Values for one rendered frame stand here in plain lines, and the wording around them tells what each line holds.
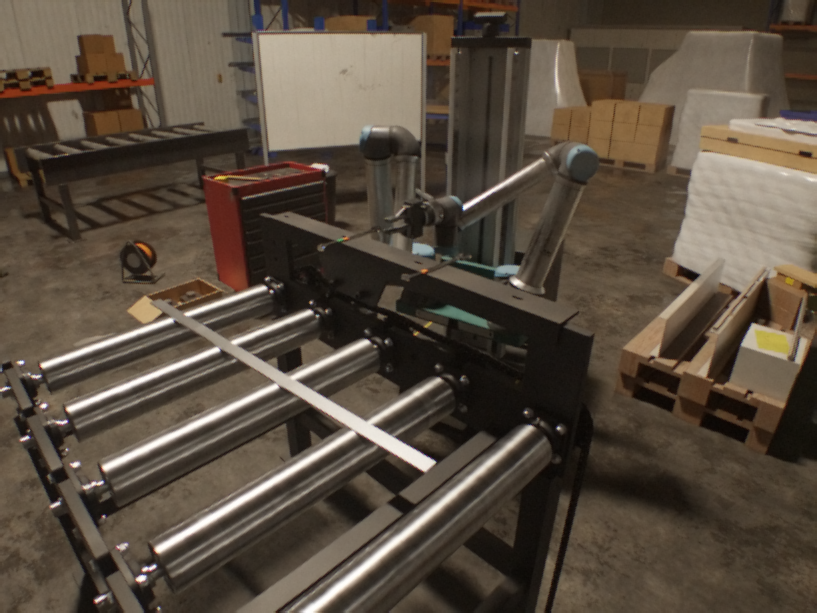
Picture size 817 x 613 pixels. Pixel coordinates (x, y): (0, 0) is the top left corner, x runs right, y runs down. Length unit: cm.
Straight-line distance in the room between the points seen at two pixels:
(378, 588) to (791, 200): 378
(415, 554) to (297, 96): 541
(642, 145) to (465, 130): 723
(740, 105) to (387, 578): 875
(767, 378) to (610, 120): 723
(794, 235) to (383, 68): 430
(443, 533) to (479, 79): 186
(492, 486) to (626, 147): 869
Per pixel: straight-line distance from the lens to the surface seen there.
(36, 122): 1125
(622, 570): 225
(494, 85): 237
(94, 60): 1034
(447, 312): 247
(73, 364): 181
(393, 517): 123
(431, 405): 135
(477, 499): 111
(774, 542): 261
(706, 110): 931
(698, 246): 471
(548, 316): 121
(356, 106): 617
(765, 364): 285
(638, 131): 948
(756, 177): 436
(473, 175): 245
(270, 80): 597
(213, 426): 135
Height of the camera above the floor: 170
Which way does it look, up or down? 26 degrees down
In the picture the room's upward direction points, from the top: straight up
